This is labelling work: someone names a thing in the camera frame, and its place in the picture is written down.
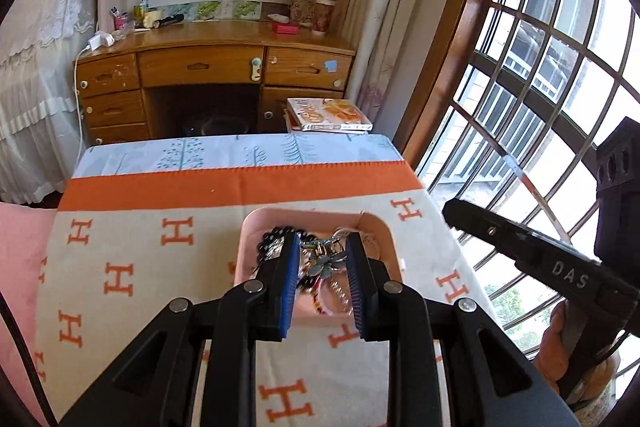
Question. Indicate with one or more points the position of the blue sticker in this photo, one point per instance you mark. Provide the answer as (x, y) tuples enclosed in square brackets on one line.
[(330, 65)]

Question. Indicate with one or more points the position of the white lace cover cloth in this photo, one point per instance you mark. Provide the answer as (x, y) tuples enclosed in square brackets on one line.
[(35, 82)]

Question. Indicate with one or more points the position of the pink pen cup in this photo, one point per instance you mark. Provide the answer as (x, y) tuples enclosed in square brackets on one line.
[(121, 23)]

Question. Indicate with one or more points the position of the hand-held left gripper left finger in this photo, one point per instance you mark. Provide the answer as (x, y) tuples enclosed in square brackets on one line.
[(290, 282)]

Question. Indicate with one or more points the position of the wooden window frame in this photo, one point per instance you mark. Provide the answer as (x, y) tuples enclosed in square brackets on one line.
[(450, 32)]

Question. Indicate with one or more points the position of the red flat box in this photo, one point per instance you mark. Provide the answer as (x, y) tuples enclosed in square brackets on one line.
[(285, 28)]

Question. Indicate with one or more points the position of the green drawer safety lock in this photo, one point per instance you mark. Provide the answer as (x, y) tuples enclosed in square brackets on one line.
[(256, 68)]

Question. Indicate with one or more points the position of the small white device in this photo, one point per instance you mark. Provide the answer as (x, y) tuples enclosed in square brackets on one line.
[(278, 18)]

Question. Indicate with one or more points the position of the light blue tree print sheet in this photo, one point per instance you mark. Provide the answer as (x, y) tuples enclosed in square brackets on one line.
[(225, 152)]

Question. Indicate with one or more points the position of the pink cushion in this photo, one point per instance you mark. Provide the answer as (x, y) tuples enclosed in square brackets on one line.
[(25, 257)]

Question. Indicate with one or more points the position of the cream yellow container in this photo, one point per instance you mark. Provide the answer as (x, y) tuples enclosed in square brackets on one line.
[(152, 19)]

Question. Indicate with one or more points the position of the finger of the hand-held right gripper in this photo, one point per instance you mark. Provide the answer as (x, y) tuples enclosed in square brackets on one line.
[(480, 224)]

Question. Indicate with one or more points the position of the pink jewelry tray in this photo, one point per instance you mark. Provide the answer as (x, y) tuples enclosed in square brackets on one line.
[(385, 247)]

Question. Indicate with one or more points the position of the green leaf picture strip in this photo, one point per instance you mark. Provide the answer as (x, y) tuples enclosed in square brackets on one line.
[(220, 9)]

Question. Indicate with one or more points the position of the pale floral curtain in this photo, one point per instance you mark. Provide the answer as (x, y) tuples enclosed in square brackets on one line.
[(380, 32)]

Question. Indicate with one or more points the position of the black flashlight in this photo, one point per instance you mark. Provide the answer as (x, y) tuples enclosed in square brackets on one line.
[(167, 21)]

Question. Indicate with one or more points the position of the metal window grille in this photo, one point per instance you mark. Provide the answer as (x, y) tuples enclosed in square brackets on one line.
[(500, 74)]

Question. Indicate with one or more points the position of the white charger plug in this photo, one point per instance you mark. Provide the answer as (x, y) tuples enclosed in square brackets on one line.
[(100, 41)]

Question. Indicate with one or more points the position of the white and red cup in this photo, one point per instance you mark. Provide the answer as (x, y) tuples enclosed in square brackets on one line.
[(323, 17)]

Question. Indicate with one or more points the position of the orange beige letter print blanket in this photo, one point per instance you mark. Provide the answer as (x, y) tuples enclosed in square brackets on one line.
[(150, 277)]

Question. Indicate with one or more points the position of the person's right hand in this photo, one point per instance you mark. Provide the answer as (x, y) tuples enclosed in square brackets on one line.
[(550, 342)]

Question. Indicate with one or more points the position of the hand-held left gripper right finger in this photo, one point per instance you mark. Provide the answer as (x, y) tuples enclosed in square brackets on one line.
[(355, 287)]

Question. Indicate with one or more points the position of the wooden desk with drawers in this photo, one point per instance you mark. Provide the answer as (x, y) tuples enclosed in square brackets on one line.
[(200, 67)]

